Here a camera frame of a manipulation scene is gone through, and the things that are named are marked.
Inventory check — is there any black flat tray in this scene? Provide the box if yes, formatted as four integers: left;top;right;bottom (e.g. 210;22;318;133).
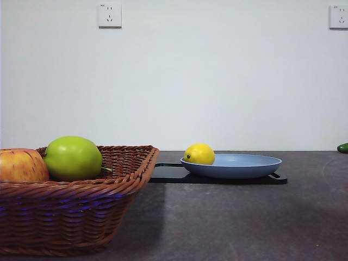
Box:
148;162;288;184

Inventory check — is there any blue round plate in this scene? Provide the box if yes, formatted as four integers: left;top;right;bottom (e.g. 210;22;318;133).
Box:
179;153;283;179

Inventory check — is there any red yellow apple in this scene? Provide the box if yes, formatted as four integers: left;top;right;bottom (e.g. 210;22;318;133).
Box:
0;148;50;183

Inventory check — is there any green apple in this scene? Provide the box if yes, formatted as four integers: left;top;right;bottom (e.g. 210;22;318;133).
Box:
43;135;113;181

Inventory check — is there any brown wicker basket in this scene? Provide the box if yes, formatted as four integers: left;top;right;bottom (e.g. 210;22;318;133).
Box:
0;145;160;257

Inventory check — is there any yellow lemon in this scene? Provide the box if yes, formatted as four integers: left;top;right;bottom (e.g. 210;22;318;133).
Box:
184;143;215;166

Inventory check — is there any white wall socket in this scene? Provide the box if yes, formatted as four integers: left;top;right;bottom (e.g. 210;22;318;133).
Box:
329;4;348;30
98;2;122;29

